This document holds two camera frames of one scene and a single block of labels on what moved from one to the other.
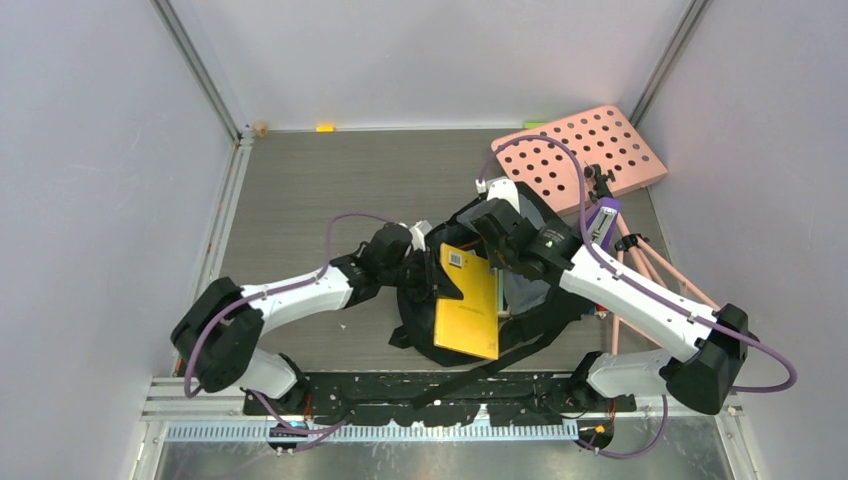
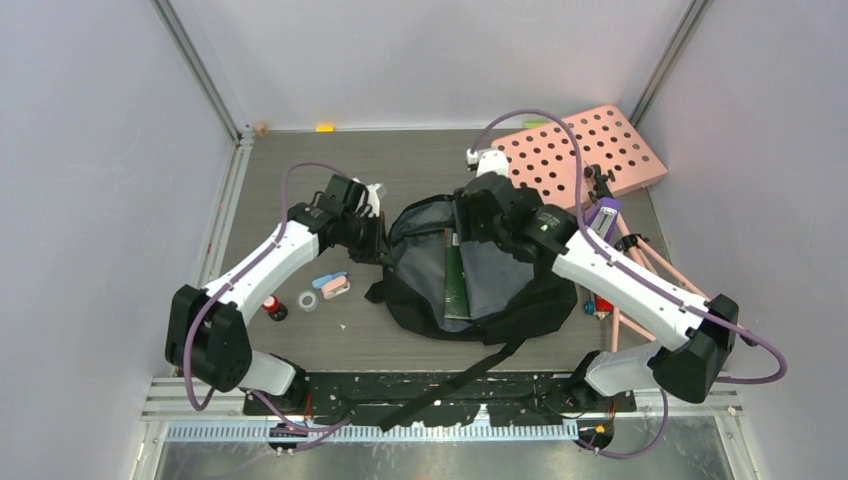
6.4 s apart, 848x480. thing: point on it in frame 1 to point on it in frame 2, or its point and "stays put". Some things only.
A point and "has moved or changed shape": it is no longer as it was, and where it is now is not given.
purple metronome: x=601 y=220 stays put
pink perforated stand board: x=603 y=137 stays put
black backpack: x=532 y=311 has moved or changed shape
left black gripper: x=433 y=286 to x=377 y=250
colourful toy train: x=600 y=311 stays put
